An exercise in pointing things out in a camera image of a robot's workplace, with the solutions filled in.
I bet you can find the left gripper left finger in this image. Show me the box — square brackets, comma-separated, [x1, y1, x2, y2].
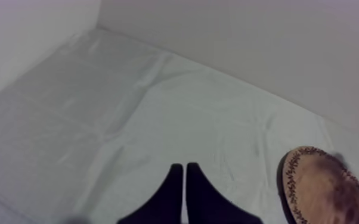
[116, 163, 184, 224]

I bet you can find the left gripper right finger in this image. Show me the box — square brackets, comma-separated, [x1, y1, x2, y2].
[185, 161, 264, 224]

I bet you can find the round wooden board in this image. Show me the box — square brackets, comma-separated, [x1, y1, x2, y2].
[277, 145, 359, 224]

